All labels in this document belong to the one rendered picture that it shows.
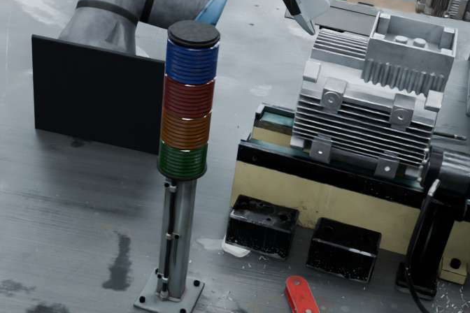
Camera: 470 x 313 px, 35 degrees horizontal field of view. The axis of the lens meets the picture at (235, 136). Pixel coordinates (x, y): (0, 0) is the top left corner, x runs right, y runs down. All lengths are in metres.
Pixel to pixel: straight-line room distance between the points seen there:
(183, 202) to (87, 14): 0.52
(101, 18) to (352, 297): 0.64
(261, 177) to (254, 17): 0.78
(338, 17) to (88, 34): 0.44
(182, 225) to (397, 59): 0.38
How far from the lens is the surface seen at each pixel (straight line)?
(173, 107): 0.87
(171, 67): 0.85
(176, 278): 1.06
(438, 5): 3.81
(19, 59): 1.66
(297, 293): 1.10
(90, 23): 1.36
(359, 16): 1.35
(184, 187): 0.95
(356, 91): 1.10
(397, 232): 1.22
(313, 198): 1.21
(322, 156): 1.13
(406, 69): 1.09
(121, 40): 1.36
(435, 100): 1.09
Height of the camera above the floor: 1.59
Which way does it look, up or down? 33 degrees down
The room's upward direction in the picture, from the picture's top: 8 degrees clockwise
